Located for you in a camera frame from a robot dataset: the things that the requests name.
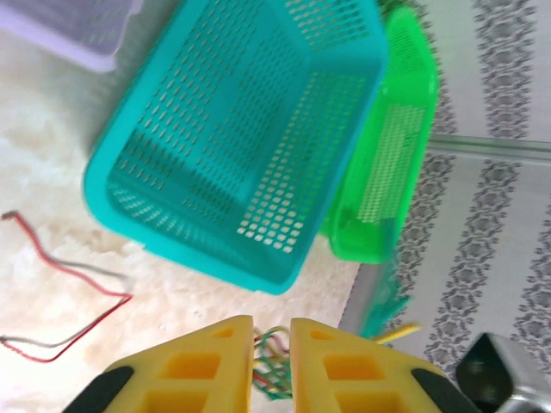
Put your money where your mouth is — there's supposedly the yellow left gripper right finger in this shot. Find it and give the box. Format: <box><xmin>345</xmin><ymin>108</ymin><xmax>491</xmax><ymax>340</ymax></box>
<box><xmin>288</xmin><ymin>317</ymin><xmax>483</xmax><ymax>413</ymax></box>

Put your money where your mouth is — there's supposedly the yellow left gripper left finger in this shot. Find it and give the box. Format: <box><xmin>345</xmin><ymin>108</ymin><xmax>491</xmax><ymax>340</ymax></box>
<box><xmin>59</xmin><ymin>315</ymin><xmax>255</xmax><ymax>413</ymax></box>

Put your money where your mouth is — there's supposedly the thin red wire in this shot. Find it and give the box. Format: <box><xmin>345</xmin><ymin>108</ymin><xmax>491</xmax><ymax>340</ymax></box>
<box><xmin>251</xmin><ymin>339</ymin><xmax>276</xmax><ymax>391</ymax></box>
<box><xmin>0</xmin><ymin>209</ymin><xmax>133</xmax><ymax>363</ymax></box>

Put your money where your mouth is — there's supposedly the thin green wire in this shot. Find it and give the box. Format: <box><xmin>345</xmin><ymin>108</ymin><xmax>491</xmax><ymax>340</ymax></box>
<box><xmin>359</xmin><ymin>257</ymin><xmax>412</xmax><ymax>341</ymax></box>
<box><xmin>253</xmin><ymin>329</ymin><xmax>294</xmax><ymax>404</ymax></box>

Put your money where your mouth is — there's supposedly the thin yellow wire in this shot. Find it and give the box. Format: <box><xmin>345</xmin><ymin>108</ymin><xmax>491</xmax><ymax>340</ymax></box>
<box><xmin>373</xmin><ymin>322</ymin><xmax>422</xmax><ymax>345</ymax></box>

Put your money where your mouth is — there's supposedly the teal plastic basket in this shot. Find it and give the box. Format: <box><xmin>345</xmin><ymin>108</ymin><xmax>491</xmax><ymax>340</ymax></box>
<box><xmin>82</xmin><ymin>0</ymin><xmax>391</xmax><ymax>297</ymax></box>

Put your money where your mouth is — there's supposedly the green plastic basket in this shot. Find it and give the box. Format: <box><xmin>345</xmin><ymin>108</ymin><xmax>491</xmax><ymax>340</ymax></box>
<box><xmin>318</xmin><ymin>3</ymin><xmax>440</xmax><ymax>264</ymax></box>

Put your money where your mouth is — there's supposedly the lavender plastic basket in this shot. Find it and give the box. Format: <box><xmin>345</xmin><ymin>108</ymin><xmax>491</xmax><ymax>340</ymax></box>
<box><xmin>0</xmin><ymin>0</ymin><xmax>145</xmax><ymax>74</ymax></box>

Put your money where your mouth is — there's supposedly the metal bracket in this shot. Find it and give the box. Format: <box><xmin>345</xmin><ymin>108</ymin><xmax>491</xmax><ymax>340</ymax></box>
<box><xmin>455</xmin><ymin>332</ymin><xmax>551</xmax><ymax>413</ymax></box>

